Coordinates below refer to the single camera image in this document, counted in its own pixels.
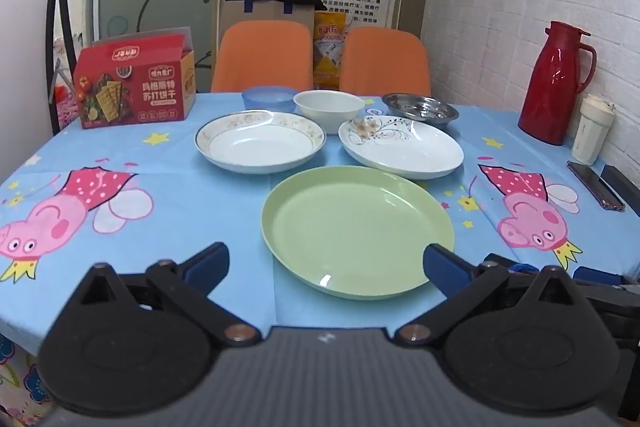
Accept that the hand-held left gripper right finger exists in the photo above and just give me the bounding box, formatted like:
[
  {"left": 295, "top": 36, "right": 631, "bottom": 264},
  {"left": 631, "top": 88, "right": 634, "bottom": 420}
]
[{"left": 394, "top": 243, "right": 586, "bottom": 348}]

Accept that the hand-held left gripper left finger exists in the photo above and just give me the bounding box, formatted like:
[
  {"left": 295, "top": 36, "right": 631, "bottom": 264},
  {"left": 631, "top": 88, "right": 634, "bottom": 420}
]
[{"left": 75, "top": 243, "right": 261, "bottom": 348}]

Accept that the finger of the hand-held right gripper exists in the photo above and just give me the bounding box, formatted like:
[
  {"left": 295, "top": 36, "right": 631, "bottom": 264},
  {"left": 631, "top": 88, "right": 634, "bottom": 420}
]
[{"left": 485, "top": 252, "right": 540, "bottom": 275}]

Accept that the green plastic plate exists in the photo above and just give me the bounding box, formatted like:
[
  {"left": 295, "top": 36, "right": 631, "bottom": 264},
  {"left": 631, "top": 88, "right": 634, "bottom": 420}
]
[{"left": 261, "top": 165, "right": 456, "bottom": 301}]

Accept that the white plate with floral print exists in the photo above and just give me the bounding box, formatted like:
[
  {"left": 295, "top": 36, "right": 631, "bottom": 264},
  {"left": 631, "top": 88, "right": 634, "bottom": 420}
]
[{"left": 338, "top": 116, "right": 465, "bottom": 180}]

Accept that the blue translucent plastic bowl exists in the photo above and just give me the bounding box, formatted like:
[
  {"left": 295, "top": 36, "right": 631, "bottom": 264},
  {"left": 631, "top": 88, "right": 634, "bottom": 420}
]
[{"left": 242, "top": 86, "right": 297, "bottom": 114}]

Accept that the blue cartoon printed tablecloth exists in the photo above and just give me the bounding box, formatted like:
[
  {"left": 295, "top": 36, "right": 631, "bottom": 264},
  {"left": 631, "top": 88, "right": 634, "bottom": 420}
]
[{"left": 0, "top": 91, "right": 640, "bottom": 358}]

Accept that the black smartphone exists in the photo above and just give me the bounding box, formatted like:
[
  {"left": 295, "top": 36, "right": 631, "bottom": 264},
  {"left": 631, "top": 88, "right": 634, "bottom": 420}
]
[{"left": 566, "top": 161, "right": 626, "bottom": 211}]

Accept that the black box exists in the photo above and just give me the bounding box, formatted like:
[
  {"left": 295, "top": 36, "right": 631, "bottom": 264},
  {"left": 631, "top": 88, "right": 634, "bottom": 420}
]
[{"left": 600, "top": 164, "right": 640, "bottom": 208}]

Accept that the white plate with gold rim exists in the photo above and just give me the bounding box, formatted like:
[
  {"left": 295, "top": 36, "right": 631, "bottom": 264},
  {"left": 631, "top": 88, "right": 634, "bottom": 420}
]
[{"left": 194, "top": 110, "right": 327, "bottom": 174}]

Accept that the white tumbler cup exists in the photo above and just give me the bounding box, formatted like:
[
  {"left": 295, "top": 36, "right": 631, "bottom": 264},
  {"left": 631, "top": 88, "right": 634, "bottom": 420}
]
[{"left": 571, "top": 94, "right": 616, "bottom": 166}]

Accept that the stainless steel dish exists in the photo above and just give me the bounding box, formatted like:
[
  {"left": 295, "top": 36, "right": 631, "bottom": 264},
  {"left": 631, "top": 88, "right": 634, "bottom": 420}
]
[{"left": 382, "top": 93, "right": 460, "bottom": 126}]

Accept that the red thermos jug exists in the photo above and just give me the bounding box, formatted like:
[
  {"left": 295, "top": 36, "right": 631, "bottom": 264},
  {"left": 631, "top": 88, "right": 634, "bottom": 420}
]
[{"left": 517, "top": 21, "right": 598, "bottom": 146}]

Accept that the red cracker box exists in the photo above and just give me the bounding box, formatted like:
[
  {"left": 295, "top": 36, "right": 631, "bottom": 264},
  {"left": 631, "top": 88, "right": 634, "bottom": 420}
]
[{"left": 73, "top": 26, "right": 197, "bottom": 129}]

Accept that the white bowl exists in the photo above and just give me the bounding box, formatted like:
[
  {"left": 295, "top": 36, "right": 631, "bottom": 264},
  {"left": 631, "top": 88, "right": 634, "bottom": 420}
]
[{"left": 293, "top": 90, "right": 366, "bottom": 131}]

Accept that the orange chair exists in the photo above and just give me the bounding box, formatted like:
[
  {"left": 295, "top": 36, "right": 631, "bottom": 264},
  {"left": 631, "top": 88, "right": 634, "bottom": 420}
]
[
  {"left": 339, "top": 27, "right": 432, "bottom": 96},
  {"left": 210, "top": 21, "right": 314, "bottom": 94}
]

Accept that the yellow packet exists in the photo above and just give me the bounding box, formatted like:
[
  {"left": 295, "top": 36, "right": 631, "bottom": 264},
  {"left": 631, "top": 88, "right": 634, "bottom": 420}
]
[{"left": 313, "top": 10, "right": 355, "bottom": 90}]

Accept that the brown paper bag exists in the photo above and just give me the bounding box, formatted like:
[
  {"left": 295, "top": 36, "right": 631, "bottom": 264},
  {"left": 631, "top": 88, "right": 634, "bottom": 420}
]
[{"left": 218, "top": 0, "right": 316, "bottom": 38}]

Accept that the black metal stand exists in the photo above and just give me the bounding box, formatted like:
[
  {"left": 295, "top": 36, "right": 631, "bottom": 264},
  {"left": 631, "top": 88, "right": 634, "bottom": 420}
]
[{"left": 46, "top": 0, "right": 101, "bottom": 132}]

